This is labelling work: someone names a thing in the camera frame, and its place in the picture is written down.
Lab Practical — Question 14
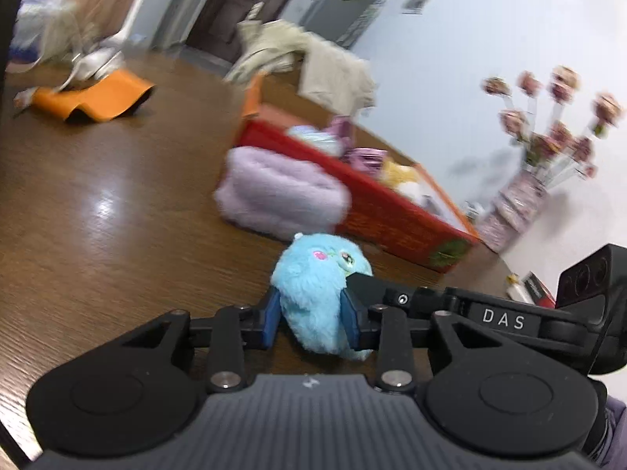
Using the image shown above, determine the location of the dark brown door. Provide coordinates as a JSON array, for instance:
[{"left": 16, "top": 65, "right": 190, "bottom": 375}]
[{"left": 186, "top": 0, "right": 314, "bottom": 64}]

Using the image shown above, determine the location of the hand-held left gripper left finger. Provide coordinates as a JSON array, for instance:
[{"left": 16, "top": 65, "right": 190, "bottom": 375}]
[{"left": 120, "top": 289, "right": 283, "bottom": 393}]

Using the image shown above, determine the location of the white plastic bag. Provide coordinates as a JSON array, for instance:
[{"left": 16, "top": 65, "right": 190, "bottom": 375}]
[{"left": 14, "top": 0, "right": 129, "bottom": 84}]

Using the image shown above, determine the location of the pink packet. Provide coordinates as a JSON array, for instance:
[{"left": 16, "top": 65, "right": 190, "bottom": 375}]
[{"left": 343, "top": 147, "right": 388, "bottom": 173}]

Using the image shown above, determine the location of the pastel plush toy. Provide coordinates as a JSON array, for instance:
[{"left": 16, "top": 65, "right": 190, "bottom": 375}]
[{"left": 286, "top": 125, "right": 344, "bottom": 157}]

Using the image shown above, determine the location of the grey refrigerator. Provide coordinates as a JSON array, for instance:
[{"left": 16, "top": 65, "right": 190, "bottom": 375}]
[{"left": 299, "top": 0, "right": 393, "bottom": 50}]

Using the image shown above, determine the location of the pink flower bouquet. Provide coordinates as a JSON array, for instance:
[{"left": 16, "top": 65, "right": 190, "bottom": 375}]
[{"left": 482, "top": 65, "right": 626, "bottom": 188}]

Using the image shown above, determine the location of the white and yellow plush toy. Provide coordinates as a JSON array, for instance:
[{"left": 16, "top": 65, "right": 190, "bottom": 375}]
[{"left": 382, "top": 159, "right": 433, "bottom": 205}]

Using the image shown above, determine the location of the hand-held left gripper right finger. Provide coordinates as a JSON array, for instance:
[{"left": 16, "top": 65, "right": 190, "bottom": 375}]
[{"left": 340, "top": 288, "right": 497, "bottom": 393}]

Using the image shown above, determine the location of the beige coat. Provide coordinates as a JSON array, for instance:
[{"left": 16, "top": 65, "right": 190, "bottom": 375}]
[{"left": 225, "top": 20, "right": 378, "bottom": 113}]

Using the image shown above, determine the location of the purple plush pouch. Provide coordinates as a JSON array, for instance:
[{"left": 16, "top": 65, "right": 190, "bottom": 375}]
[{"left": 214, "top": 147, "right": 351, "bottom": 242}]

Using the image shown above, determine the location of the red and orange cardboard box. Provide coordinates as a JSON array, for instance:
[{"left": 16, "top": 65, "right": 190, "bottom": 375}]
[{"left": 230, "top": 73, "right": 483, "bottom": 273}]

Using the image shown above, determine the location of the black and red small box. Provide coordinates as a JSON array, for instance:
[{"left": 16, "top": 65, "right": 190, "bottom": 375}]
[{"left": 507, "top": 271, "right": 557, "bottom": 309}]

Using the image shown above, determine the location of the pink patterned vase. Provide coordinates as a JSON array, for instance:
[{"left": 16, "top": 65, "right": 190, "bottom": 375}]
[{"left": 477, "top": 171, "right": 549, "bottom": 255}]

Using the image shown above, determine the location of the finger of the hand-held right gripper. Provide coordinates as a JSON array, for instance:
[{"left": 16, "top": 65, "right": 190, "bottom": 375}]
[{"left": 347, "top": 273, "right": 444, "bottom": 319}]

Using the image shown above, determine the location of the blue plush toy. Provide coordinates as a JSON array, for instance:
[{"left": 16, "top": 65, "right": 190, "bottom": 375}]
[{"left": 269, "top": 233, "right": 374, "bottom": 360}]

